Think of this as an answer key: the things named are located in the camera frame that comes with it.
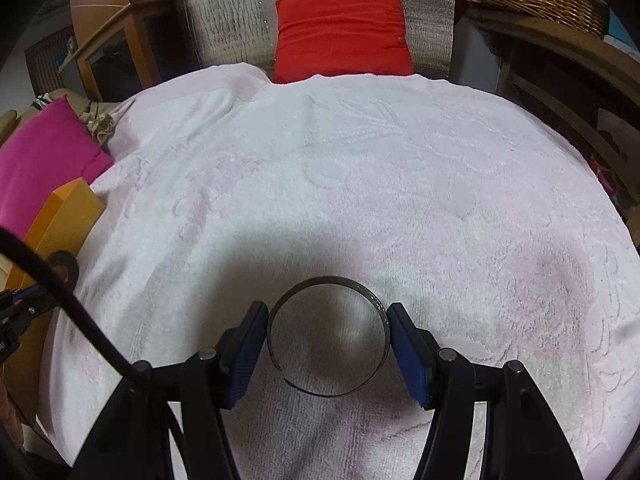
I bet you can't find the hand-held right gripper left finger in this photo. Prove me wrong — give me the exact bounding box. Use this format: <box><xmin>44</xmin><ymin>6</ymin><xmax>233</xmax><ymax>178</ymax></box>
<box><xmin>75</xmin><ymin>301</ymin><xmax>269</xmax><ymax>480</ymax></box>

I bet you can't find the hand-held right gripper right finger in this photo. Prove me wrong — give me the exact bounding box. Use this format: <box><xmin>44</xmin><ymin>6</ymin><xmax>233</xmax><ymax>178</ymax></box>
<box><xmin>386</xmin><ymin>302</ymin><xmax>583</xmax><ymax>480</ymax></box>

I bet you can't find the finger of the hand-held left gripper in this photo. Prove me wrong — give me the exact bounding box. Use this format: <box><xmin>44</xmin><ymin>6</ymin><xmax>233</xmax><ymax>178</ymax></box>
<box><xmin>0</xmin><ymin>284</ymin><xmax>58</xmax><ymax>331</ymax></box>

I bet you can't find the thin silver metal bangle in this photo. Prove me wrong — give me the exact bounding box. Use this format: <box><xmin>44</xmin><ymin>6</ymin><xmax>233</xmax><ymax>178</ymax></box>
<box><xmin>266</xmin><ymin>276</ymin><xmax>392</xmax><ymax>396</ymax></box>

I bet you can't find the magenta pillow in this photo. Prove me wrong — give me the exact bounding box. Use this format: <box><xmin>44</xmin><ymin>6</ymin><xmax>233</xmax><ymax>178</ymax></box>
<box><xmin>0</xmin><ymin>94</ymin><xmax>113</xmax><ymax>231</ymax></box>

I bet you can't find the beige leather sofa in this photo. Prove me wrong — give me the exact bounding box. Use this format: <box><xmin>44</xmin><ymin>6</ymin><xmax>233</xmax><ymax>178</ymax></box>
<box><xmin>0</xmin><ymin>89</ymin><xmax>123</xmax><ymax>441</ymax></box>

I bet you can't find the pale pink blanket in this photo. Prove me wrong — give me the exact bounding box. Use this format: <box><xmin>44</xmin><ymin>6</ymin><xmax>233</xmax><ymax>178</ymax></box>
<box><xmin>37</xmin><ymin>62</ymin><xmax>640</xmax><ymax>480</ymax></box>

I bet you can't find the camouflage cloth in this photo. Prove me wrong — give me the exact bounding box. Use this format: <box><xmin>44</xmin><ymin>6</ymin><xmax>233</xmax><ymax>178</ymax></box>
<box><xmin>82</xmin><ymin>110</ymin><xmax>119</xmax><ymax>147</ymax></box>

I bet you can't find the dark slatted grille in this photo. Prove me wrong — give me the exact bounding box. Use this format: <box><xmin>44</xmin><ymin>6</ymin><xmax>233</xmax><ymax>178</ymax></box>
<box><xmin>25</xmin><ymin>30</ymin><xmax>76</xmax><ymax>96</ymax></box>

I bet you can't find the wooden cabinet with glass door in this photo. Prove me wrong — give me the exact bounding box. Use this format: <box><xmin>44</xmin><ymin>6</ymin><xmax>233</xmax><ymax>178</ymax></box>
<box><xmin>75</xmin><ymin>2</ymin><xmax>168</xmax><ymax>103</ymax></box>

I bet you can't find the red cushion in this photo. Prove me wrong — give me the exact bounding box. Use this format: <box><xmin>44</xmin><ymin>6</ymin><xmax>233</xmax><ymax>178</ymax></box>
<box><xmin>272</xmin><ymin>0</ymin><xmax>415</xmax><ymax>83</ymax></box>

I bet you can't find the silver foil mat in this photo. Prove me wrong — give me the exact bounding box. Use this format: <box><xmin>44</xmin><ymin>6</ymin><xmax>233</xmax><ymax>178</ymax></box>
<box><xmin>175</xmin><ymin>0</ymin><xmax>457</xmax><ymax>83</ymax></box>

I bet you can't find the dark wooden shelf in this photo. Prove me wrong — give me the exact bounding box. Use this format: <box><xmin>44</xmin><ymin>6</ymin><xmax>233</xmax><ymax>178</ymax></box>
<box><xmin>465</xmin><ymin>7</ymin><xmax>640</xmax><ymax>221</ymax></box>

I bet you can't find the black cable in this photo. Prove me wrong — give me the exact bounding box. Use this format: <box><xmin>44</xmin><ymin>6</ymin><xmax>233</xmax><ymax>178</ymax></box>
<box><xmin>0</xmin><ymin>227</ymin><xmax>187</xmax><ymax>480</ymax></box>

